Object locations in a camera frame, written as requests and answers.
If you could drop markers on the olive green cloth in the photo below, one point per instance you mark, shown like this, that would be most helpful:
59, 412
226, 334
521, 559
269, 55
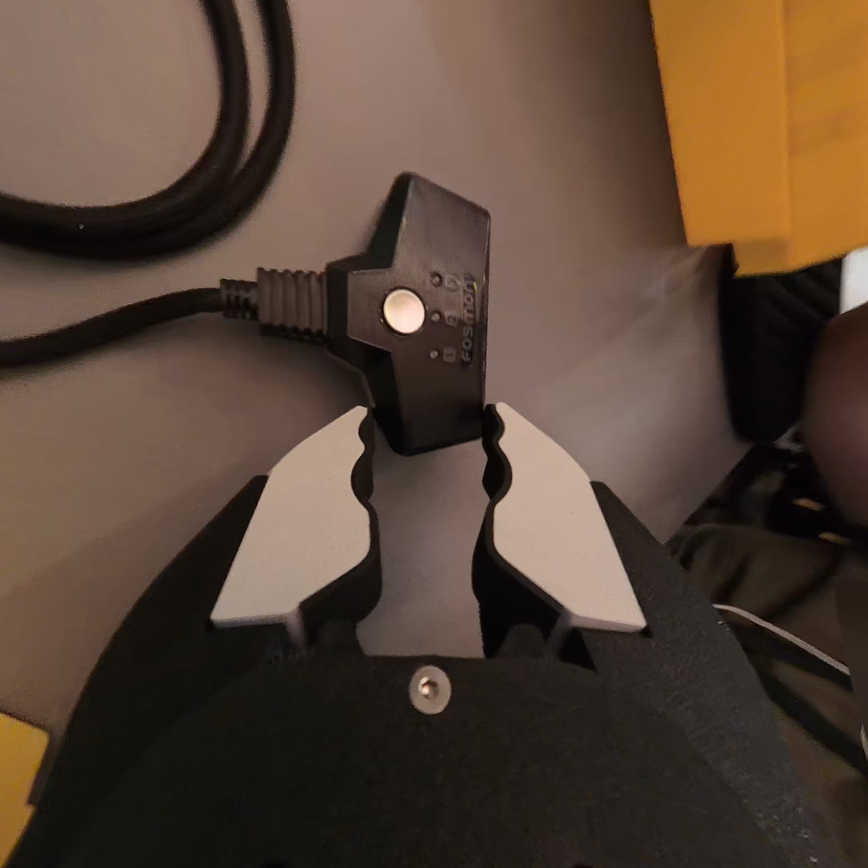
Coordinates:
746, 569

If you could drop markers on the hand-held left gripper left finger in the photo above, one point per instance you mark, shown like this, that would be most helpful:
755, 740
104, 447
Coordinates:
298, 529

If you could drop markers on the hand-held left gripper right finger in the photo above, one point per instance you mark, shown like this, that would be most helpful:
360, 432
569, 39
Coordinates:
556, 542

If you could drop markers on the black hdmi switch with button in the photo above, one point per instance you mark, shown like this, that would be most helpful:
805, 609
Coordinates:
407, 380

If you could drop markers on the yellow plastic bin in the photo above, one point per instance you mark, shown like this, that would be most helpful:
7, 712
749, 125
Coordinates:
20, 766
746, 135

